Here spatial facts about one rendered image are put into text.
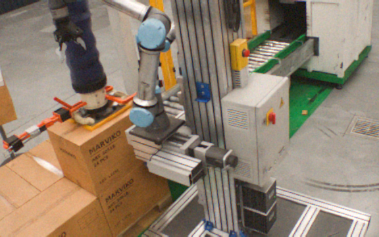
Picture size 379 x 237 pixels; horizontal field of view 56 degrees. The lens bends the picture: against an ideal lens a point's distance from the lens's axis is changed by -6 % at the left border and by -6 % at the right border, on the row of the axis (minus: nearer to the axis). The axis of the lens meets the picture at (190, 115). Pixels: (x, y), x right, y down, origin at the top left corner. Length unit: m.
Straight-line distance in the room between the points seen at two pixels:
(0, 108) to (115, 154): 1.52
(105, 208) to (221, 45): 1.37
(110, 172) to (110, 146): 0.18
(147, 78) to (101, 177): 0.93
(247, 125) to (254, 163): 0.22
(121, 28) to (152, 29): 2.19
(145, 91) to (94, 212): 1.04
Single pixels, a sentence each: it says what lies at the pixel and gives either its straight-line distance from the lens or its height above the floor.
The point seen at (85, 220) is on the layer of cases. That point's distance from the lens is 2.49.
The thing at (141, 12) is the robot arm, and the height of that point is 1.67.
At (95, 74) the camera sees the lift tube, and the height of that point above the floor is 1.26.
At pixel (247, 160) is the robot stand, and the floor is 0.91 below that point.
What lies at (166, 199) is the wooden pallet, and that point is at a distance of 2.97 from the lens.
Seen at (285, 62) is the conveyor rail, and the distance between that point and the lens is 3.81.
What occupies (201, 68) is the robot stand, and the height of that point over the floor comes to 1.35.
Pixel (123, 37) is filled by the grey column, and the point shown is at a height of 1.02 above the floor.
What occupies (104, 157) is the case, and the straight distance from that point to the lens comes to 2.39.
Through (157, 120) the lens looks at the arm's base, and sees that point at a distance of 1.96.
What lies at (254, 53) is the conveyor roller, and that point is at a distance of 4.25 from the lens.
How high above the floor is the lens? 2.06
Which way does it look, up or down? 29 degrees down
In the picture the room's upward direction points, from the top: 9 degrees counter-clockwise
